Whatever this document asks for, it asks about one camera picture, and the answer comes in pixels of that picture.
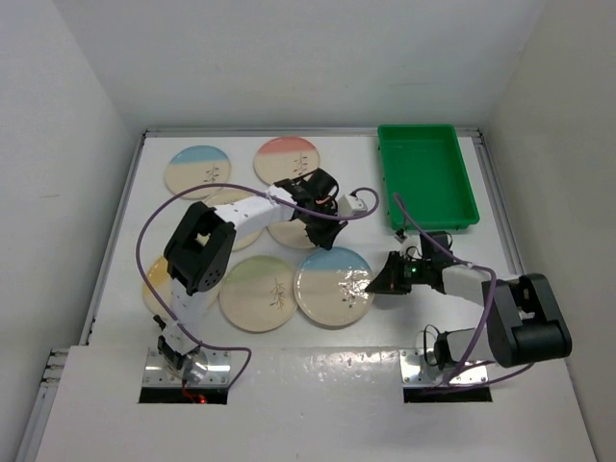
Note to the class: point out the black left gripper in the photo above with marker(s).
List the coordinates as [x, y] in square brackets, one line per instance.
[326, 238]

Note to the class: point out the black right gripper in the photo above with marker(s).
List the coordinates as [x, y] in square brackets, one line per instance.
[389, 280]

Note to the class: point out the cream plate pink section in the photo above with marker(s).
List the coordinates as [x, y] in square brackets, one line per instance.
[291, 234]
[285, 157]

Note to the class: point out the cream plate blue section front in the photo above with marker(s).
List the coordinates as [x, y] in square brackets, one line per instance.
[330, 287]

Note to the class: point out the cream plate blue section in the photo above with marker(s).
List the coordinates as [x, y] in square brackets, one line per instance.
[330, 287]
[195, 166]

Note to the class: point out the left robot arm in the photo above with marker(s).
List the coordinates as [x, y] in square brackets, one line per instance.
[199, 249]

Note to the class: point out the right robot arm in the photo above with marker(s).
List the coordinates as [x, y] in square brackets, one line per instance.
[523, 325]

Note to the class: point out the green plastic bin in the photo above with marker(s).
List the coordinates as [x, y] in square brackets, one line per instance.
[424, 165]

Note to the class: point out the cream plate pink section back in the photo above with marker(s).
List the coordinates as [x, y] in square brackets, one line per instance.
[285, 157]

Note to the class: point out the cream plate green section front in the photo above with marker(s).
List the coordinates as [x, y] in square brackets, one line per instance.
[257, 294]

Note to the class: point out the cream plate blue section back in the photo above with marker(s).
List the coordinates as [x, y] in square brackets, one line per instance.
[195, 166]

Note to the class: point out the cream plate yellow section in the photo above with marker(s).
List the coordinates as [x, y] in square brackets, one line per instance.
[158, 277]

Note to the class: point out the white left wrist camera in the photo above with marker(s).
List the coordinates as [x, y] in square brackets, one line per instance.
[351, 206]

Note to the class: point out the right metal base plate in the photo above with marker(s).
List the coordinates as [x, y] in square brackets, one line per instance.
[417, 374]

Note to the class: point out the metal base plate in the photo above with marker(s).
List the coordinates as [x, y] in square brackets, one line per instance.
[417, 374]
[204, 369]

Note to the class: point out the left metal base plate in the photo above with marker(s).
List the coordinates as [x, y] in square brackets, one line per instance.
[204, 369]

